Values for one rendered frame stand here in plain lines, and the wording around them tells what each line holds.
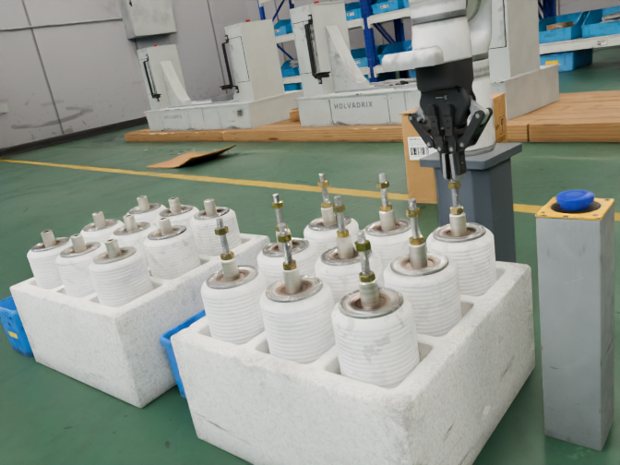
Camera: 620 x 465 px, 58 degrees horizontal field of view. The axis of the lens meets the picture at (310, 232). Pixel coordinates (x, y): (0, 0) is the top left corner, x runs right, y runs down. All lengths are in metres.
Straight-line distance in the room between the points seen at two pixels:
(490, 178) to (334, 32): 2.65
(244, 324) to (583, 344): 0.43
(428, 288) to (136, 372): 0.55
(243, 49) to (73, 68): 3.59
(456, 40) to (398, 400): 0.44
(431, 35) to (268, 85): 3.48
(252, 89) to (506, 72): 1.95
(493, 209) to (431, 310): 0.43
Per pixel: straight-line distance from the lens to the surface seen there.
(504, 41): 2.80
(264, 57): 4.20
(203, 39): 8.23
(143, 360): 1.03
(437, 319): 0.73
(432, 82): 0.76
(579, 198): 0.70
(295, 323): 0.69
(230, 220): 1.15
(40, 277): 1.24
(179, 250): 1.07
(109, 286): 1.02
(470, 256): 0.80
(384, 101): 3.16
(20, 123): 7.13
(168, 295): 1.03
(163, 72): 5.32
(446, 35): 0.75
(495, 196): 1.12
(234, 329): 0.78
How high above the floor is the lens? 0.54
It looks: 18 degrees down
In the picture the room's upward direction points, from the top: 10 degrees counter-clockwise
